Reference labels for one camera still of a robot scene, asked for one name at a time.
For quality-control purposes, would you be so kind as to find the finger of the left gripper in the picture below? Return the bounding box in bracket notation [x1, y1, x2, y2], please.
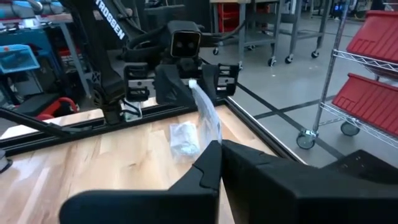
[201, 64, 220, 103]
[154, 64, 195, 106]

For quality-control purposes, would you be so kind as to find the chrome wire shelf cart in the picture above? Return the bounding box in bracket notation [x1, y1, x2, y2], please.
[295, 0, 398, 150]

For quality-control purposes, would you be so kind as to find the blue plastic bin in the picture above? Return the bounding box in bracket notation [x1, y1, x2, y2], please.
[0, 44, 41, 75]

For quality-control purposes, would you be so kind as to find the red bent tube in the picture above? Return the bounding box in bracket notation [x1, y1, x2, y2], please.
[35, 96, 80, 121]

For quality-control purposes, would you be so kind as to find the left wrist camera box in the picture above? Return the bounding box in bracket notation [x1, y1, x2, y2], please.
[167, 20, 203, 58]

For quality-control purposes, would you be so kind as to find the grey metal rolling cart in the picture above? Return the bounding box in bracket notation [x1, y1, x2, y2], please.
[273, 0, 332, 65]
[211, 0, 279, 68]

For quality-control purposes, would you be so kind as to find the black aluminium table frame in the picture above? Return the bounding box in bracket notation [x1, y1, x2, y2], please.
[0, 96, 308, 166]

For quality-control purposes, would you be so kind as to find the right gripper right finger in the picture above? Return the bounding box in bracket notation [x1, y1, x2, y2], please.
[221, 139, 398, 224]

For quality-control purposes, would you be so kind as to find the red plastic bin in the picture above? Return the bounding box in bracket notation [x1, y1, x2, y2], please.
[346, 10, 398, 78]
[331, 73, 398, 138]

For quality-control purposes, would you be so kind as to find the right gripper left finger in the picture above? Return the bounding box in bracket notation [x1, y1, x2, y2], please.
[58, 139, 222, 224]

